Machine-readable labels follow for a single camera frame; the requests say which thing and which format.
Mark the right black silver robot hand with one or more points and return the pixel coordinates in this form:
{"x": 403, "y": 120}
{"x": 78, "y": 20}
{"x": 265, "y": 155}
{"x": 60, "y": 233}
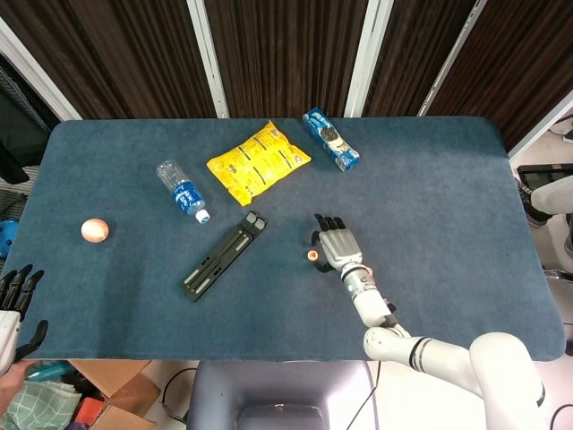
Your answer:
{"x": 340, "y": 246}

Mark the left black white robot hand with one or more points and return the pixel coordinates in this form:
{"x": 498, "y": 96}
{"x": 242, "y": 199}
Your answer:
{"x": 9, "y": 340}

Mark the blue plastic bowl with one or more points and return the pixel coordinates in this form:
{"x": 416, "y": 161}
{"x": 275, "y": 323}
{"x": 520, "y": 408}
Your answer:
{"x": 6, "y": 239}

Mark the green checked cloth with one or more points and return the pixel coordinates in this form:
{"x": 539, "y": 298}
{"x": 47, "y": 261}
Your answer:
{"x": 40, "y": 405}

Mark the blue cookie box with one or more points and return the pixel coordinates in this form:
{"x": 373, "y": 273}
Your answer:
{"x": 331, "y": 140}

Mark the blue table cloth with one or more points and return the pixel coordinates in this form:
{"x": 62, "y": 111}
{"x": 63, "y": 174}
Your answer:
{"x": 447, "y": 201}

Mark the black folding stand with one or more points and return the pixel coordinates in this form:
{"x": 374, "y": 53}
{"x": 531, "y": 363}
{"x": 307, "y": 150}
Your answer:
{"x": 224, "y": 255}

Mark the yellow snack bag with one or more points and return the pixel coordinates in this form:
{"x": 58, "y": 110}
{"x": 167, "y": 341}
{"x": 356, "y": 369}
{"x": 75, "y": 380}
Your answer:
{"x": 257, "y": 163}

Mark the brown cardboard box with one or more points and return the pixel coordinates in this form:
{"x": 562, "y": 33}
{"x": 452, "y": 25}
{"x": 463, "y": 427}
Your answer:
{"x": 121, "y": 394}

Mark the pale pink ball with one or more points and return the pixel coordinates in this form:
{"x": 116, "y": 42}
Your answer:
{"x": 94, "y": 230}

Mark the clear water bottle blue label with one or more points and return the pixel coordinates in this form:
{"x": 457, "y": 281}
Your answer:
{"x": 183, "y": 192}

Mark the grey sneaker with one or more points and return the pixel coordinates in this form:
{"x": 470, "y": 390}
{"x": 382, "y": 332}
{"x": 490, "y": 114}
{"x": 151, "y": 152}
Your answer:
{"x": 535, "y": 206}

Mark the black office chair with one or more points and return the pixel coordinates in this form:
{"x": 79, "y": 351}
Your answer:
{"x": 18, "y": 134}

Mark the person's leg in white trousers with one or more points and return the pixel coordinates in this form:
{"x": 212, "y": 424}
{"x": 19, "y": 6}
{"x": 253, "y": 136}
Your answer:
{"x": 557, "y": 192}

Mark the white partition post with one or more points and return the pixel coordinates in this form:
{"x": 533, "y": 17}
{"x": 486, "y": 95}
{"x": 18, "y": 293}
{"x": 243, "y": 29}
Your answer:
{"x": 208, "y": 58}
{"x": 36, "y": 71}
{"x": 369, "y": 58}
{"x": 452, "y": 58}

